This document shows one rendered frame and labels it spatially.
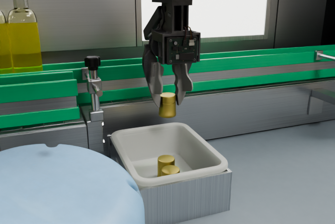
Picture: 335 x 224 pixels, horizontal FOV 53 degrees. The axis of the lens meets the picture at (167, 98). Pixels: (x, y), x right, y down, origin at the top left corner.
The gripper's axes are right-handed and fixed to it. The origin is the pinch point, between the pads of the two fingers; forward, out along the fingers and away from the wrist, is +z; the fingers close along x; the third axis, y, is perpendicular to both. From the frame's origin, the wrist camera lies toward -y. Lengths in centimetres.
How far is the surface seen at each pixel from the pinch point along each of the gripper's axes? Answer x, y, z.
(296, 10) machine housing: 58, -33, -14
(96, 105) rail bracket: -13.8, -1.7, 0.4
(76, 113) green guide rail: -17.6, -3.8, 2.4
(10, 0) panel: -28.5, -29.5, -18.3
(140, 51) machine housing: 3.6, -32.7, -3.9
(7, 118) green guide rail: -29.9, -3.7, 1.6
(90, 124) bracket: -15.3, -2.0, 4.2
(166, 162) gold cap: -2.4, 6.3, 10.7
